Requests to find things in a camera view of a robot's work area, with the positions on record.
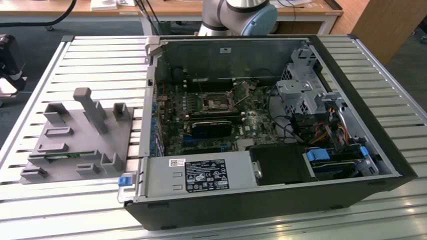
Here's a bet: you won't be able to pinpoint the blue disk carrier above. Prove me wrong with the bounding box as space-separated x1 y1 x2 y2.
305 147 363 181

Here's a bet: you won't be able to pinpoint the white paper sheets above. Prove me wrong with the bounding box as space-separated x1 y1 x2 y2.
278 0 315 7

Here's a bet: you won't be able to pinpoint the green RAM stick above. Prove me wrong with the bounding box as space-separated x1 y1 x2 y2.
44 152 83 161

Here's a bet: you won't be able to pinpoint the thin metal locking lever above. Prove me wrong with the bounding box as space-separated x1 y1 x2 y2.
195 73 206 98

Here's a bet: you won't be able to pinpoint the coloured power wire bundle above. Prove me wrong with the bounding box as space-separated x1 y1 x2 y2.
309 106 354 152

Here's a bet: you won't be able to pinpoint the grey power supply unit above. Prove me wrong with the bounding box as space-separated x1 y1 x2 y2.
132 149 264 201

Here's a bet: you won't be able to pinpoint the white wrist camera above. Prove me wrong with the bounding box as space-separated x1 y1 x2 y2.
0 34 28 99

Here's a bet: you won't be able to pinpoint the silver chipset heatsink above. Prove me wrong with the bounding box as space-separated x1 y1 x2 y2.
235 139 256 151

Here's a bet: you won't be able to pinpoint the black data cable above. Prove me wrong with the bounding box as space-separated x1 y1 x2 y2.
268 84 307 147

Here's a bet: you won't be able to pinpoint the metal socket cover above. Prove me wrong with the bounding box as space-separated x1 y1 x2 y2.
228 80 258 107

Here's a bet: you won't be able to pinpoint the CPU socket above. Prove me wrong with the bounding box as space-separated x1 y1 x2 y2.
196 91 240 114

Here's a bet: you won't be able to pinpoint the wooden cabinet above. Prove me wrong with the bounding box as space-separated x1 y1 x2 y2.
330 0 427 66

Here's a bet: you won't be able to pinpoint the black plastic air shroud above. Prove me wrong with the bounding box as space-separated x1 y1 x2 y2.
248 144 317 186

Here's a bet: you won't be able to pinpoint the white box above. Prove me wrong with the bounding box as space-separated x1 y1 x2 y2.
90 0 119 12

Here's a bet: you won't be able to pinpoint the black graphics card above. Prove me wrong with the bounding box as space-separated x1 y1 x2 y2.
190 120 234 140

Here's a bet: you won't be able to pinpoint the green motherboard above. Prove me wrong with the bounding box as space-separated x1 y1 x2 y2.
154 79 284 156

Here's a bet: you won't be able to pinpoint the grey parts rack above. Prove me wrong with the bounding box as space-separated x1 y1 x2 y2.
19 87 135 186

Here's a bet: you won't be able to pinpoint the metal drive cage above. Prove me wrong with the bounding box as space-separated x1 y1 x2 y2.
275 48 347 116

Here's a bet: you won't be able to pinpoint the black PC case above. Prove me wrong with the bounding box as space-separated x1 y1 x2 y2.
116 34 419 231

